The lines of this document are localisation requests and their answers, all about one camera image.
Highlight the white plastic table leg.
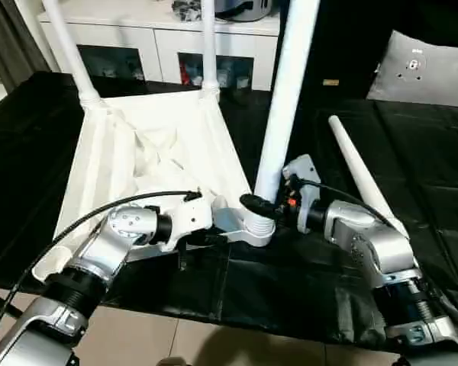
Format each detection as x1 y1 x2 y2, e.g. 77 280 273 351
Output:
250 0 322 230
40 0 103 111
199 0 221 103
326 114 410 240

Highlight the white plastic table top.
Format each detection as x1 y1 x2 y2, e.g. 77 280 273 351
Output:
31 89 277 286

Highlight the black cabinet with orange label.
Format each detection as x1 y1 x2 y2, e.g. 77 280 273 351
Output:
274 0 395 101

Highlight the grey pillow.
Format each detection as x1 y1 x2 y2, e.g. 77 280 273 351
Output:
365 29 458 111

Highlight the black work surface mat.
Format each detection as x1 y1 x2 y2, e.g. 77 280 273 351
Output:
0 72 458 354

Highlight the black work table leg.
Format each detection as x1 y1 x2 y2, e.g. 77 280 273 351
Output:
0 287 24 318

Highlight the white sideboard with glass doors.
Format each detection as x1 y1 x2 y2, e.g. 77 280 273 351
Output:
37 0 282 93

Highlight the black tangled item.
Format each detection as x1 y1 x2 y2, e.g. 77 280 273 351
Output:
170 0 206 23

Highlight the grey curtain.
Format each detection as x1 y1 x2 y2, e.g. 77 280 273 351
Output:
0 0 61 97

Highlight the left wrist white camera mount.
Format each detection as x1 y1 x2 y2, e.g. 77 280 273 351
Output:
159 189 215 255

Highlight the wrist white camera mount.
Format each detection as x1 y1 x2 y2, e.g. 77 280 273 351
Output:
281 153 322 234
159 189 215 255

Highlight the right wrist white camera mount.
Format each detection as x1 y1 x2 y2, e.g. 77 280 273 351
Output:
281 153 322 234

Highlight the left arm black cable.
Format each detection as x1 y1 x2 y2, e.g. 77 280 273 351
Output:
0 188 204 346

